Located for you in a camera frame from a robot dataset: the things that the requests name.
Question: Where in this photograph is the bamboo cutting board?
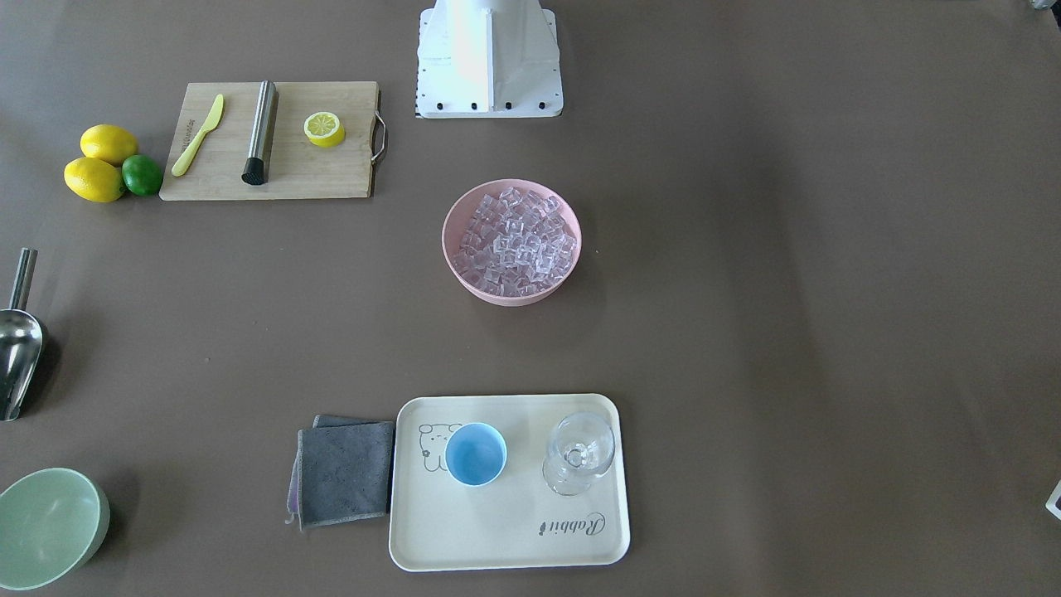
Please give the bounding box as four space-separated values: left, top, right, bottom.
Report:
159 80 385 201

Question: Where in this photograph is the pink bowl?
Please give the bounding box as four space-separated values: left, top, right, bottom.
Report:
441 178 582 308

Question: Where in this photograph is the green lime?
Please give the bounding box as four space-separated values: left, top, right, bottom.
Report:
120 154 163 197

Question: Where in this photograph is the yellow plastic knife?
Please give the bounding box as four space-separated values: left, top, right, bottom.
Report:
171 94 225 177

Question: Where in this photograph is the yellow lemon lower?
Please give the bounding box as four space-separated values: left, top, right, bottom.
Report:
63 158 126 203

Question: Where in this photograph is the yellow lemon upper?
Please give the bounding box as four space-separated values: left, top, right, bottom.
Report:
79 124 139 166

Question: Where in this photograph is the pile of clear ice cubes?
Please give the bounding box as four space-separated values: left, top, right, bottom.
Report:
452 187 578 298

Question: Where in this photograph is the yellow lemon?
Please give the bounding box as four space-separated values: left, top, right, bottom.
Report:
79 124 139 166
63 158 126 203

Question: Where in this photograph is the steel muddler black tip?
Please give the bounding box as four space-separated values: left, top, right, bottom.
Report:
241 80 279 186

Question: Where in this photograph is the clear wine glass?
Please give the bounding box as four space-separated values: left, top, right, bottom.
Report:
542 411 618 498

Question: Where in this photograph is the grey folded cloth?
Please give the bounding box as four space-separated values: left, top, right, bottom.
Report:
285 415 395 531

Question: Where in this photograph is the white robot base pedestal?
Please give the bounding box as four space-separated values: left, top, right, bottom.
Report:
414 1 564 119

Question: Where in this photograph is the cream rabbit tray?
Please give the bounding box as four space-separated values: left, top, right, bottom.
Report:
388 393 632 573

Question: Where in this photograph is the half lemon slice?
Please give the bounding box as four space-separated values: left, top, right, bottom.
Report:
303 112 346 148

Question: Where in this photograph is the light blue cup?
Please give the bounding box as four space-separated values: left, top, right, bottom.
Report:
443 422 507 487

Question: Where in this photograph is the green bowl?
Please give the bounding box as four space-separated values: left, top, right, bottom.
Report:
1 468 110 592

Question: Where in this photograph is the steel ice scoop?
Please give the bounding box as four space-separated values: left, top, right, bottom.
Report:
1 248 46 422

